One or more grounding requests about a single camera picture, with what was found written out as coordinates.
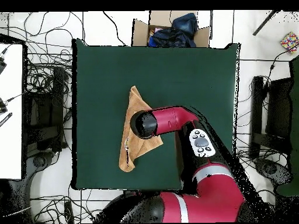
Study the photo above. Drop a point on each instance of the orange terry towel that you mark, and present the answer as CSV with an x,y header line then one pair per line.
x,y
134,144

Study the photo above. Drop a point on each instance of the navy blue garment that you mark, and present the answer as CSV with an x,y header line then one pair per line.
x,y
170,39

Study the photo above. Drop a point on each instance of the dark green covered furniture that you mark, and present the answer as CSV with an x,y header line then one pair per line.
x,y
294,116

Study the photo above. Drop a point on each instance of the black power strip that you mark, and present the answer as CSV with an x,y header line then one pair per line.
x,y
68,211

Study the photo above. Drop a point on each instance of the black equipment stand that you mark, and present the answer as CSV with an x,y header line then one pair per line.
x,y
46,112
278,109

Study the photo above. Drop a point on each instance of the brown cardboard box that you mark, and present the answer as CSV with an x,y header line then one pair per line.
x,y
140,32

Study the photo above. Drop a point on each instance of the dark green table cloth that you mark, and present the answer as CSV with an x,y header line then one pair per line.
x,y
105,81

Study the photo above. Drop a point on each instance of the white table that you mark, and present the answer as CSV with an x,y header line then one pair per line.
x,y
11,140

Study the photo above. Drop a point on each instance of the colourful patterned item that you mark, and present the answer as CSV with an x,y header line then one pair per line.
x,y
289,41

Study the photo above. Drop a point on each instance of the black rod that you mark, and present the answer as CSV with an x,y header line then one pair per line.
x,y
265,22

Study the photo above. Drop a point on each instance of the grey caster chair base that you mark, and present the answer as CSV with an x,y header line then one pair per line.
x,y
269,168
38,161

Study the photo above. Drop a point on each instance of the blue jeans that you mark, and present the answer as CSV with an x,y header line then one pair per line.
x,y
186,23

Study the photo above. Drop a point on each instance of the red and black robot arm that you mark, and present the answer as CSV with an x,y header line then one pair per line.
x,y
177,119

